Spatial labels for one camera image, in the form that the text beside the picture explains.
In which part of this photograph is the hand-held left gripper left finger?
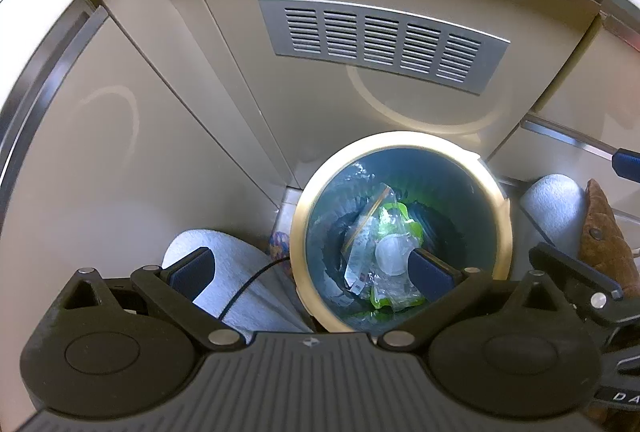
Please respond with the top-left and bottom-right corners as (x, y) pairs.
(52, 246), (246, 351)

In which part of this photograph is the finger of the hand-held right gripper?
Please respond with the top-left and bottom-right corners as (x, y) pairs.
(612, 147), (640, 179)
(528, 242), (626, 320)

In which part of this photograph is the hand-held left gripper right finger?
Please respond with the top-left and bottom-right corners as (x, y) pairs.
(377, 247), (577, 351)

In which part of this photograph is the green clear plastic bag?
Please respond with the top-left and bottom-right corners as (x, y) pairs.
(369, 201), (427, 313)

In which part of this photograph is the clear plastic packaging bag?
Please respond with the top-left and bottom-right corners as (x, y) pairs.
(342, 183), (401, 295)

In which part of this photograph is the thin yellow stick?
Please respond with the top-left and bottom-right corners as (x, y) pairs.
(344, 197), (397, 250)

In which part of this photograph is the round cream rim trash bin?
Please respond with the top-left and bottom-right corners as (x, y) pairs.
(290, 130), (514, 334)

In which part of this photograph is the clear round plastic lid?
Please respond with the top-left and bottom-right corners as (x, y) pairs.
(375, 234), (417, 276)

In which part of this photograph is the brown plush toy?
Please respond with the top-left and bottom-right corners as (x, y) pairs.
(579, 179), (640, 274)

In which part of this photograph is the grey white slipper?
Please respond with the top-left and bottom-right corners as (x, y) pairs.
(161, 227), (313, 334)
(520, 174), (587, 254)

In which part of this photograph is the metal cabinet vent grille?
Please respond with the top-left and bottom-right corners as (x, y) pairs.
(258, 0), (512, 94)

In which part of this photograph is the black cable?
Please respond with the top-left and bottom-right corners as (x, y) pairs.
(218, 256), (292, 320)

